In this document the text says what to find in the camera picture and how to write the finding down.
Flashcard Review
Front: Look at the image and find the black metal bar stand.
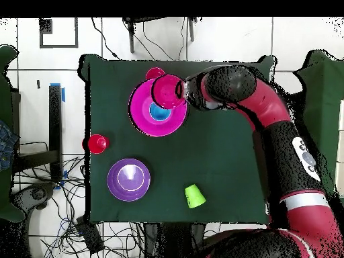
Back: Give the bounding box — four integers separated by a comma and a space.
13, 85, 63, 182

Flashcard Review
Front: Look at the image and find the black office chair base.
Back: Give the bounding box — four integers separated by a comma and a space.
11, 181, 56, 212

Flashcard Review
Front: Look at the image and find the blue tape strip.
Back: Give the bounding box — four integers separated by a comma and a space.
50, 82, 66, 103

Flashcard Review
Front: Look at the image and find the large magenta bowl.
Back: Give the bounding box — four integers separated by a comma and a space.
128, 78, 189, 138

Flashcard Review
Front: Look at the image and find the grey square floor frame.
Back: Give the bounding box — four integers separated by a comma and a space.
39, 17, 79, 49

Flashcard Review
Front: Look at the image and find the crimson pink cup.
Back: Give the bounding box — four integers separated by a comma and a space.
145, 67, 166, 81

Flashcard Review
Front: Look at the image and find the white box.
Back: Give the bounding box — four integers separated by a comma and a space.
334, 99, 344, 197

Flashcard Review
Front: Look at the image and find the tangle of black cables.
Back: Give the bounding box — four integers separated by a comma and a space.
13, 140, 151, 258

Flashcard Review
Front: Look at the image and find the small crimson pink bowl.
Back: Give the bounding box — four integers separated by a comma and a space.
150, 74, 187, 110

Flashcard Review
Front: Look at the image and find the dark metal legged stand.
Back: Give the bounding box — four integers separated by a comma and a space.
122, 16, 198, 54

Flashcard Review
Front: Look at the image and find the blue denim fabric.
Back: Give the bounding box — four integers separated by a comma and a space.
0, 120, 19, 172

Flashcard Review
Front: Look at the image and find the green cloth covered table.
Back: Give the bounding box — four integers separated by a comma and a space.
292, 49, 344, 200
0, 43, 26, 222

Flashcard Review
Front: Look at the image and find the dark green tablecloth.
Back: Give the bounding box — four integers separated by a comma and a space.
77, 53, 277, 225

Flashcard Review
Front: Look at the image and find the black cable with plug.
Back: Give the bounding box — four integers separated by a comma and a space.
90, 17, 121, 60

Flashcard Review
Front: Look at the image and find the purple bowl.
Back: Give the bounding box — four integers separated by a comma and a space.
107, 158, 151, 202

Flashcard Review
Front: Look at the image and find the blue cup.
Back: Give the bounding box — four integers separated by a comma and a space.
149, 101, 172, 122

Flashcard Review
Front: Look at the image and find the black power strip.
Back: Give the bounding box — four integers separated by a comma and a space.
75, 216, 105, 255

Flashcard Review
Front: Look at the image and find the red cup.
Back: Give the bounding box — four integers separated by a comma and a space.
81, 134, 110, 155

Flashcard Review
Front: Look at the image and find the green cup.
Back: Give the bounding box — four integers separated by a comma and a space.
184, 183, 207, 210

